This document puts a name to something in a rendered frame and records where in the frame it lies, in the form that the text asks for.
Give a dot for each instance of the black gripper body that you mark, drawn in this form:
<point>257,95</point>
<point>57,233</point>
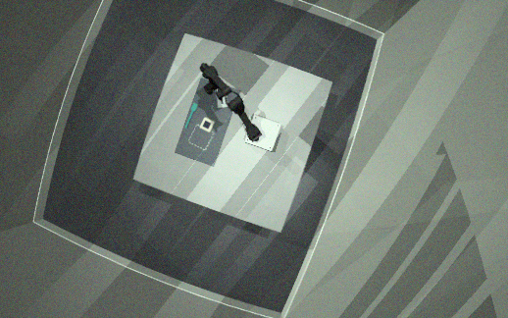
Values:
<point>219,93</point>

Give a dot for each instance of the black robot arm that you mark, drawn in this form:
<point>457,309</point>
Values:
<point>236,105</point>

